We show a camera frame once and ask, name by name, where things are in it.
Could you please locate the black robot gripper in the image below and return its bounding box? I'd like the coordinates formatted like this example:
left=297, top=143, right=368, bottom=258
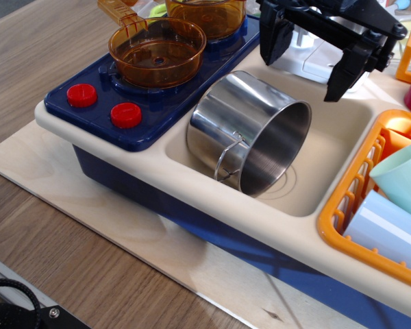
left=258, top=1, right=407, bottom=102

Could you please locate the amber plastic pot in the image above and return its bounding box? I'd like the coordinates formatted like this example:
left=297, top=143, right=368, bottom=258
left=165, top=0, right=246, bottom=40

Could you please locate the stainless steel pot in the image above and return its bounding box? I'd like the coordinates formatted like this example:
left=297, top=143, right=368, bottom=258
left=186, top=71, right=312, bottom=197

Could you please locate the toy kitchen sink unit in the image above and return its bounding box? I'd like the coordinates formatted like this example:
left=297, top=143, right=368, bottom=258
left=34, top=13, right=411, bottom=329

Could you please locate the white toy faucet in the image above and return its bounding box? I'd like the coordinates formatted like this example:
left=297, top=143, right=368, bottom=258
left=283, top=27, right=370, bottom=93

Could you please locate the orange dish rack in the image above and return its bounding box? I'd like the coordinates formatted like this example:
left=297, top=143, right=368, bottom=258
left=317, top=110, right=411, bottom=286

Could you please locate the mint green cup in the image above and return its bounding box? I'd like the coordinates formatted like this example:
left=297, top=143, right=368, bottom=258
left=369, top=145, right=411, bottom=214

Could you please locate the amber plastic saucepan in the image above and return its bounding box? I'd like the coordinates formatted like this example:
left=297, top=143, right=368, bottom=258
left=97, top=1, right=207, bottom=88

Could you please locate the green plastic object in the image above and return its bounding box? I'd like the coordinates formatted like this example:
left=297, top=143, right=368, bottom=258
left=149, top=3, right=167, bottom=18

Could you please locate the light blue cup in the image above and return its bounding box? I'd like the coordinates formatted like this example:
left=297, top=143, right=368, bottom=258
left=343, top=191, right=411, bottom=269

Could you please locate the red stove knob right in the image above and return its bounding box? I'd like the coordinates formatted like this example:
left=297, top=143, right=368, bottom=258
left=110, top=102, right=142, bottom=129

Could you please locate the red stove knob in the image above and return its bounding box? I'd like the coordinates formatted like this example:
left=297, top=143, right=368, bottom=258
left=110, top=102, right=142, bottom=129
left=66, top=84, right=98, bottom=108

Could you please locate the blue toy stove top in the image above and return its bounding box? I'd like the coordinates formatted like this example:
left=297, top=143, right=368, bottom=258
left=44, top=15, right=260, bottom=151

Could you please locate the red stove knob left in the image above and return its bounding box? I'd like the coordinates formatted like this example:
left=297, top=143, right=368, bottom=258
left=66, top=84, right=98, bottom=108

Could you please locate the light plywood board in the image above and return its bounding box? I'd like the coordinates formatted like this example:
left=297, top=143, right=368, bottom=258
left=0, top=123, right=357, bottom=328

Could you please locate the black metal bracket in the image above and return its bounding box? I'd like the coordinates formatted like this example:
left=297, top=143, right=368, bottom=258
left=29, top=305, right=90, bottom=329

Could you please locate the black braided cable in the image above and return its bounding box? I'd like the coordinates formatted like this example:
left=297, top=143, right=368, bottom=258
left=0, top=278, right=42, bottom=329

